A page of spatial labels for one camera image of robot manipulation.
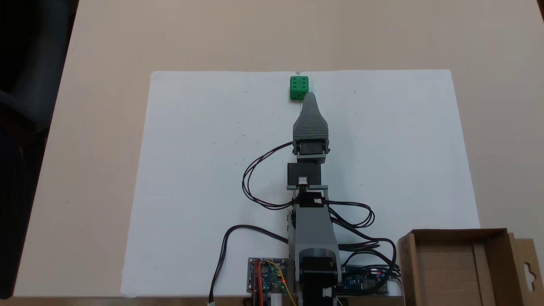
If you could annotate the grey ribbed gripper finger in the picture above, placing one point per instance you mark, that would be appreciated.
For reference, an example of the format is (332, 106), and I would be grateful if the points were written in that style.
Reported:
(310, 125)

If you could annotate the green dice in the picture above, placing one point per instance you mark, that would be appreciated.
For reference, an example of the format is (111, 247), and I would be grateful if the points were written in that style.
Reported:
(299, 85)

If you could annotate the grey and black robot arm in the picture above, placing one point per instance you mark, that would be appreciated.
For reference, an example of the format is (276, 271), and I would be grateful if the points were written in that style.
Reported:
(312, 229)

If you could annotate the white paper sheet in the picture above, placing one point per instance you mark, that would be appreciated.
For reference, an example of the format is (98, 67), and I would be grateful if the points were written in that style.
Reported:
(191, 170)
(403, 148)

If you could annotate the blue circuit board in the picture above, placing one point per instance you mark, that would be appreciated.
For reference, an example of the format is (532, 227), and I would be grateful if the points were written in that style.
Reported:
(361, 281)

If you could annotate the brown cardboard box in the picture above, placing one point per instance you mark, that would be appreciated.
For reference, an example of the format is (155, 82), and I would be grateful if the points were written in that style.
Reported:
(446, 263)

